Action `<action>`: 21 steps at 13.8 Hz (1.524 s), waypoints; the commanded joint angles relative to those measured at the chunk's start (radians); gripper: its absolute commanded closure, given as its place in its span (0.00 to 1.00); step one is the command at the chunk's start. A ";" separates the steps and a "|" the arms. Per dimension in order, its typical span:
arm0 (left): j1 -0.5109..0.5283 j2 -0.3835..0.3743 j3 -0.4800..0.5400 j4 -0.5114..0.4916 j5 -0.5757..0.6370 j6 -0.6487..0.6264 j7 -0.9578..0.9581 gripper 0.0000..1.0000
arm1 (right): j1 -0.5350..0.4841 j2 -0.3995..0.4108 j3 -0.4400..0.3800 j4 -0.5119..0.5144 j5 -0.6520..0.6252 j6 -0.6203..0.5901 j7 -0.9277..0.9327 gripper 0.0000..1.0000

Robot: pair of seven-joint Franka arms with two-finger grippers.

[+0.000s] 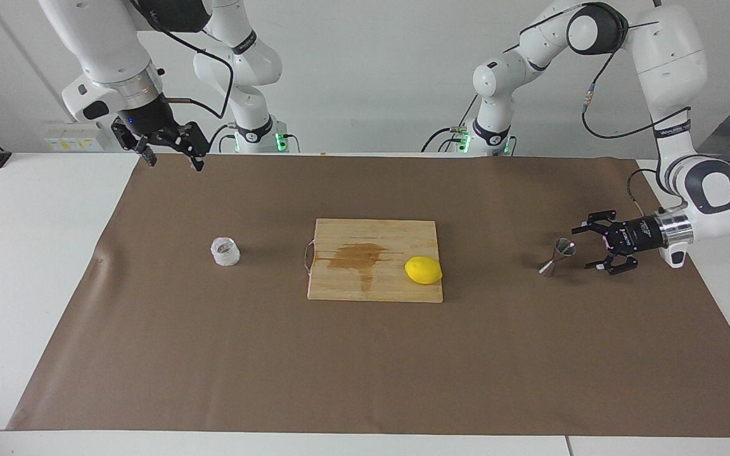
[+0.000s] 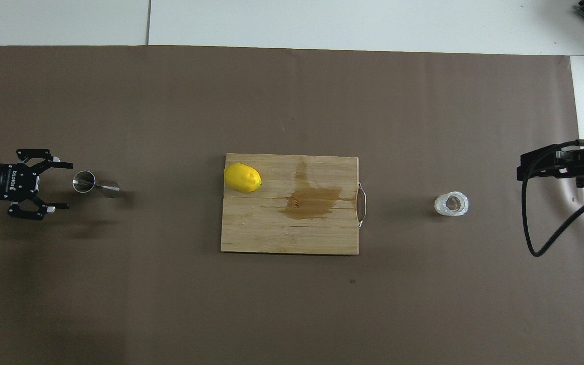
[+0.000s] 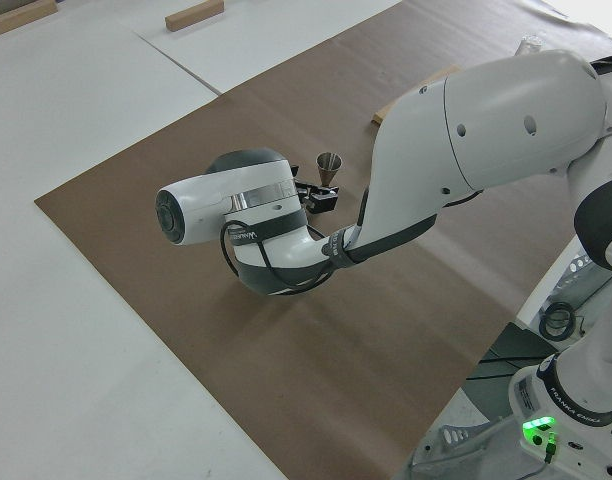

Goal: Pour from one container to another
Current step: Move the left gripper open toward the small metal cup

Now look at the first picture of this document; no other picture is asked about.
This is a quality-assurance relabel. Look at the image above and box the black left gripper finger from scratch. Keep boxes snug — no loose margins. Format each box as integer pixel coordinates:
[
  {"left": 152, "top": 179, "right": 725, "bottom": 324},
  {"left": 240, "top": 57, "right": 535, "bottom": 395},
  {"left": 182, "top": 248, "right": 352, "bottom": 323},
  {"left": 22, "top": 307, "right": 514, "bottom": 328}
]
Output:
[
  {"left": 584, "top": 249, "right": 639, "bottom": 276},
  {"left": 571, "top": 210, "right": 620, "bottom": 238}
]

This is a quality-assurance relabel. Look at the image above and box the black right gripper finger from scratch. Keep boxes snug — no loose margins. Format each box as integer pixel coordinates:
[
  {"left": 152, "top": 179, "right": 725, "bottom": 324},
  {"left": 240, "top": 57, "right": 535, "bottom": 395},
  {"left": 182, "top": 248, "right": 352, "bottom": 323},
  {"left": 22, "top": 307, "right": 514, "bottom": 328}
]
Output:
[
  {"left": 153, "top": 122, "right": 208, "bottom": 172},
  {"left": 111, "top": 120, "right": 158, "bottom": 168}
]

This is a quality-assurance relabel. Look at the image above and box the steel double jigger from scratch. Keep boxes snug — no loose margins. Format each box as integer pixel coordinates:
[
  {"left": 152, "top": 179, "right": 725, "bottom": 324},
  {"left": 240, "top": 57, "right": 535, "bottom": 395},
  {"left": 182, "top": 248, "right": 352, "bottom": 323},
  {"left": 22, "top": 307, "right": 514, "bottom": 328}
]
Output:
[{"left": 538, "top": 237, "right": 577, "bottom": 277}]

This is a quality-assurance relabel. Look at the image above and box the clear textured cup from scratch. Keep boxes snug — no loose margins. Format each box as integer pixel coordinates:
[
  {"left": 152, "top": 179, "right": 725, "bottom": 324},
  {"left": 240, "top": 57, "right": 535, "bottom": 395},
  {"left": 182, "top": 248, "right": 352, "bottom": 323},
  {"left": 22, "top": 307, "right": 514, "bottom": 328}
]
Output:
[{"left": 210, "top": 237, "right": 241, "bottom": 267}]

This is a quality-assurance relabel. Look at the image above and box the yellow lemon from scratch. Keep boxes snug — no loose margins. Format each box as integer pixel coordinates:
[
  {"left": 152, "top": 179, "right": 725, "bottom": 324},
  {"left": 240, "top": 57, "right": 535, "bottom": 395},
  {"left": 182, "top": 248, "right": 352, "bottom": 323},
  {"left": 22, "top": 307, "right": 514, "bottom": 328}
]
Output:
[{"left": 404, "top": 256, "right": 444, "bottom": 285}]

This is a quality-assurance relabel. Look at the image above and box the wooden cutting board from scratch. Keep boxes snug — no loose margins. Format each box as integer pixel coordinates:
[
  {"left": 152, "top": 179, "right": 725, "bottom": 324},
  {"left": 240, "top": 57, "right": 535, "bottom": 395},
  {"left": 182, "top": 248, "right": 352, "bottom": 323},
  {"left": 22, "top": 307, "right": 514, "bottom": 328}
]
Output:
[{"left": 304, "top": 218, "right": 444, "bottom": 303}]

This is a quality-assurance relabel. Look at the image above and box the brown paper table mat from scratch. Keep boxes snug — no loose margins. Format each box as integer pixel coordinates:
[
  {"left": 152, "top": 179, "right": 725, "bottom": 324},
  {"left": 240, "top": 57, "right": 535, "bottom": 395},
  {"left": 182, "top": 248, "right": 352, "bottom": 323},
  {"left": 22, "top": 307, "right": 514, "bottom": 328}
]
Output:
[{"left": 7, "top": 154, "right": 730, "bottom": 438}]

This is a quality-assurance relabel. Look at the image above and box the black right base cable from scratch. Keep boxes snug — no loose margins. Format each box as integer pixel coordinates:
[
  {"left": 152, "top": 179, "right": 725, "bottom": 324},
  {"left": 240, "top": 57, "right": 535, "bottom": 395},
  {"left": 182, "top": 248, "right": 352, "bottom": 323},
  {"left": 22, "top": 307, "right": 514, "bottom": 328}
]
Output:
[{"left": 207, "top": 123, "right": 239, "bottom": 155}]

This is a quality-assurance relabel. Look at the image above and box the black base cable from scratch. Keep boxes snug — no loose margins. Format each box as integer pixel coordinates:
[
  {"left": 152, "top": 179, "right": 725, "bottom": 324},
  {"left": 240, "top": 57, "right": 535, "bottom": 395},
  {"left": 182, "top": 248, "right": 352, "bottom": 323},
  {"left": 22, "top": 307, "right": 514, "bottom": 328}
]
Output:
[
  {"left": 421, "top": 95, "right": 478, "bottom": 153},
  {"left": 207, "top": 123, "right": 239, "bottom": 155}
]

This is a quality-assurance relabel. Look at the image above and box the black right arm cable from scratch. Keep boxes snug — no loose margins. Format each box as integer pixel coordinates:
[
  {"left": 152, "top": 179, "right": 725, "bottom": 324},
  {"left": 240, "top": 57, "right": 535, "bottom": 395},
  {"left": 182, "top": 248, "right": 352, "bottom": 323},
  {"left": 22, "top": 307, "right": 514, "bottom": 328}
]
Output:
[{"left": 127, "top": 0, "right": 236, "bottom": 121}]

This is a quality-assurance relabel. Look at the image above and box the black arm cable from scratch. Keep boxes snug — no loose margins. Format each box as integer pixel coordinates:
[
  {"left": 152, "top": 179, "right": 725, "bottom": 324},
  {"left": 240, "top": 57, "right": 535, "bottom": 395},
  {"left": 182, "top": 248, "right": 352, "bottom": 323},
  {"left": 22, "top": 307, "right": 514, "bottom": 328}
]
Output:
[
  {"left": 579, "top": 19, "right": 693, "bottom": 217},
  {"left": 127, "top": 0, "right": 236, "bottom": 121}
]

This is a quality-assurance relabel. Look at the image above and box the white wall socket box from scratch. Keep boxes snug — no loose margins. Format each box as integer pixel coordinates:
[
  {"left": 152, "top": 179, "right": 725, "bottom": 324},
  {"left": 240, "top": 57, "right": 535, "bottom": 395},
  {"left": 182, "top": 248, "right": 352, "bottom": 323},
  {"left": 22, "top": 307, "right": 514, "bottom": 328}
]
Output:
[{"left": 44, "top": 122, "right": 106, "bottom": 153}]

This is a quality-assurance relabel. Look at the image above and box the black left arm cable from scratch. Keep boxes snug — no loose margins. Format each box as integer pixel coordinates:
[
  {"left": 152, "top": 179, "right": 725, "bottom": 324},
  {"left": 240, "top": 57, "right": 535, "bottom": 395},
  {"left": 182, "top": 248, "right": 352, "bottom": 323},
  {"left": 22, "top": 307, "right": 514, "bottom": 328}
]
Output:
[{"left": 579, "top": 19, "right": 693, "bottom": 217}]

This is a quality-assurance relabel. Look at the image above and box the black left base cable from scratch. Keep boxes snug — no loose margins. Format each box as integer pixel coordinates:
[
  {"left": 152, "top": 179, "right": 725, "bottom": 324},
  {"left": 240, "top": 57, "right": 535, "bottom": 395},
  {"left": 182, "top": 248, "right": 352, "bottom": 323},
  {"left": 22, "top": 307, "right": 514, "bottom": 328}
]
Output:
[{"left": 421, "top": 95, "right": 478, "bottom": 153}]

